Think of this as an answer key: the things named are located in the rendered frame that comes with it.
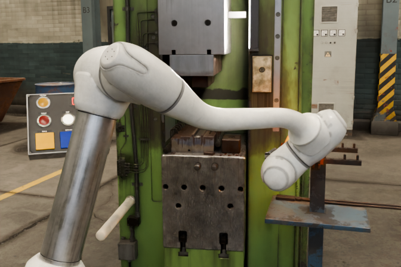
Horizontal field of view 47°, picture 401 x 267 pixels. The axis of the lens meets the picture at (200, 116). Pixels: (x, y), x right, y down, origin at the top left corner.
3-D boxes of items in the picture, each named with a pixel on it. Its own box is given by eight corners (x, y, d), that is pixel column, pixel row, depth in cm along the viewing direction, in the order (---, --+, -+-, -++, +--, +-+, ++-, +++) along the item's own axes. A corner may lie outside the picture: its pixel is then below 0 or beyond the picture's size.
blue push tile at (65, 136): (79, 146, 197) (77, 130, 199) (60, 148, 195) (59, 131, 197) (79, 148, 199) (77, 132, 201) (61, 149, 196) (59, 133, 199)
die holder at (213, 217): (244, 251, 210) (244, 157, 203) (163, 247, 215) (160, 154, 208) (247, 208, 265) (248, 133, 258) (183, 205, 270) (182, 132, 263)
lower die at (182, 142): (213, 152, 211) (213, 134, 209) (170, 152, 213) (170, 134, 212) (221, 135, 252) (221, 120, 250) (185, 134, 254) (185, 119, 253)
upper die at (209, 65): (213, 75, 205) (213, 54, 204) (169, 75, 208) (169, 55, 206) (221, 70, 246) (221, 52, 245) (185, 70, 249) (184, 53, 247)
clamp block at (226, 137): (240, 153, 209) (240, 139, 208) (221, 153, 210) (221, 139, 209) (241, 148, 221) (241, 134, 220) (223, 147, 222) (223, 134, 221)
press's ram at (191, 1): (243, 54, 202) (244, -40, 196) (158, 55, 207) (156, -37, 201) (247, 52, 243) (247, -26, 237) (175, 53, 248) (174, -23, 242)
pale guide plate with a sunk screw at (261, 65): (271, 92, 215) (271, 55, 212) (252, 92, 216) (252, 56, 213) (271, 92, 217) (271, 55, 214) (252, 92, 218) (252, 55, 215)
